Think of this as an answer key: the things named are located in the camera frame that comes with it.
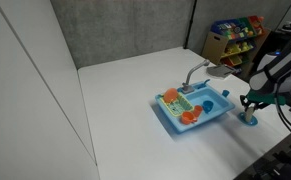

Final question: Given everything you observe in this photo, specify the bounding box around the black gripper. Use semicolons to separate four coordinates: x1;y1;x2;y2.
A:
239;95;270;113

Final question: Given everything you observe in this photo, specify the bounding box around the cream toy bottle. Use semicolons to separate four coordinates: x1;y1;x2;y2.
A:
244;103;257;123

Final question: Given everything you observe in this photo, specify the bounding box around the round blue plate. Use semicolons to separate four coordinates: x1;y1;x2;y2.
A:
237;111;259;127

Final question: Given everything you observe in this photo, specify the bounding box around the blue toy sink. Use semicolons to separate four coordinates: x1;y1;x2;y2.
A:
154;80;236;134

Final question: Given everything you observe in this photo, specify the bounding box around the grey metal mounting plate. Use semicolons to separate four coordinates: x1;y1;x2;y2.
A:
205;64;238;81

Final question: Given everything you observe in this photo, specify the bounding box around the small orange cup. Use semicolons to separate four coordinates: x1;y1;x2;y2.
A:
192;105;205;119

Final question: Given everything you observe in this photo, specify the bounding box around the yellow toy bin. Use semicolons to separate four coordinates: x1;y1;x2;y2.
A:
223;43;244;58

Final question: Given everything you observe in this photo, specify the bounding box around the black equipment rack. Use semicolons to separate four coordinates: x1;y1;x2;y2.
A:
234;123;291;180

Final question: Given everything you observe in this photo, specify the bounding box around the grey toy faucet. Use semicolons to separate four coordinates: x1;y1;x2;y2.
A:
181;59;211;95

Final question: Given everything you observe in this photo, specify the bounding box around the yellow green dish rack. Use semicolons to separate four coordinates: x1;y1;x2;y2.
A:
159;91;196;118

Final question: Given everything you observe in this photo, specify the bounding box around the wooden toy shelf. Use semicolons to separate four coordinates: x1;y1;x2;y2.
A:
201;14;273;75

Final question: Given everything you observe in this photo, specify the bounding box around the orange toy bowl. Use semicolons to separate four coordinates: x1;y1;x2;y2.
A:
163;87;180;104

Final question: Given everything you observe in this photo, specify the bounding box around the green toy bin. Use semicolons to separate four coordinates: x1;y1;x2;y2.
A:
236;17;255;33

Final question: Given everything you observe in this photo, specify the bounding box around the blue toy bin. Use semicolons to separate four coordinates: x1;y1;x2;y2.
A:
211;19;241;36

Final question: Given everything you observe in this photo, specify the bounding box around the red toy bin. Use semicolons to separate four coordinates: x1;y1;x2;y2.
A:
248;14;266;31

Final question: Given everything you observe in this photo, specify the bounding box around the black vertical pole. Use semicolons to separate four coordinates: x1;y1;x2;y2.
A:
183;0;198;50

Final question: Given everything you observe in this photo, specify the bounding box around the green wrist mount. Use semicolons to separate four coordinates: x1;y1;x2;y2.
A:
245;91;288;105

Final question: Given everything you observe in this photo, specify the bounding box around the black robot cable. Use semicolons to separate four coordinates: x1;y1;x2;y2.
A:
274;68;291;143

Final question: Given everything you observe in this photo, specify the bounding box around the blue cup with handle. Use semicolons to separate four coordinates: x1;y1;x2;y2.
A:
202;99;215;113

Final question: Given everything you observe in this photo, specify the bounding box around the orange cup with handle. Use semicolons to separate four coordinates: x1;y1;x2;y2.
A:
180;110;200;126

